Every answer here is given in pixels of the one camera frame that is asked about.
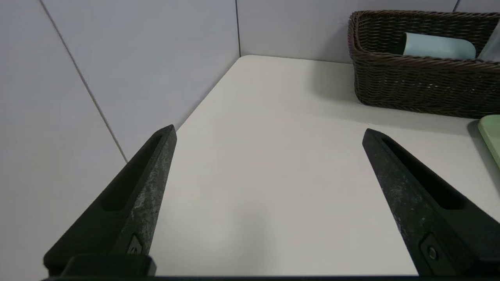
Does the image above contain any dark brown wicker basket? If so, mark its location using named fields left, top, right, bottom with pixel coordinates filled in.
left=348, top=10, right=500, bottom=119

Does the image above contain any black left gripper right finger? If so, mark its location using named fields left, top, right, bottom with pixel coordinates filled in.
left=362, top=129, right=500, bottom=276

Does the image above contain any small translucent spray bottle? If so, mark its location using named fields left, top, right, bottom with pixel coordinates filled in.
left=477, top=20, right=500, bottom=62

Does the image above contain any light green plastic tray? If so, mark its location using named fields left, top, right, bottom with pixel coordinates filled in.
left=477, top=115, right=500, bottom=169

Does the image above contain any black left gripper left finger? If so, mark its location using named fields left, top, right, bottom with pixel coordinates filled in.
left=43, top=124, right=177, bottom=276

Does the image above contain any blue-grey plastic cup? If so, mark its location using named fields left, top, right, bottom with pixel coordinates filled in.
left=402, top=32, right=477, bottom=60

